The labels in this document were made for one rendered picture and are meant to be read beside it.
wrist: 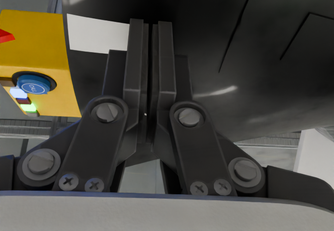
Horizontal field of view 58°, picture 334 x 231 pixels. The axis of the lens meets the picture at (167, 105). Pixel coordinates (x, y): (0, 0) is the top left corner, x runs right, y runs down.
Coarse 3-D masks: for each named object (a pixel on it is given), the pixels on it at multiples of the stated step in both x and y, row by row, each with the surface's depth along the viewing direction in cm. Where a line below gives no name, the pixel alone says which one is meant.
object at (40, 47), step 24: (0, 24) 39; (24, 24) 39; (48, 24) 40; (0, 48) 38; (24, 48) 38; (48, 48) 38; (0, 72) 38; (24, 72) 37; (48, 72) 38; (48, 96) 44; (72, 96) 44
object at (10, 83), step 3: (0, 78) 39; (3, 78) 39; (6, 78) 39; (9, 78) 39; (0, 81) 39; (3, 81) 39; (6, 81) 39; (9, 81) 39; (12, 81) 39; (3, 84) 40; (6, 84) 40; (9, 84) 40; (12, 84) 40; (15, 84) 40
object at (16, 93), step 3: (12, 90) 42; (15, 90) 42; (18, 90) 42; (21, 90) 42; (12, 93) 42; (15, 93) 42; (18, 93) 42; (21, 93) 42; (24, 93) 42; (15, 96) 43; (18, 96) 43; (21, 96) 43; (24, 96) 43
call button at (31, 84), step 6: (18, 78) 39; (24, 78) 38; (30, 78) 38; (36, 78) 38; (42, 78) 39; (18, 84) 39; (24, 84) 39; (30, 84) 39; (36, 84) 39; (42, 84) 39; (48, 84) 40; (24, 90) 40; (30, 90) 40; (36, 90) 40; (42, 90) 40; (48, 90) 40
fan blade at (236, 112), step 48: (96, 0) 12; (144, 0) 12; (192, 0) 11; (240, 0) 11; (288, 0) 11; (192, 48) 13; (240, 48) 13; (288, 48) 13; (96, 96) 15; (240, 96) 16; (288, 96) 16; (144, 144) 19
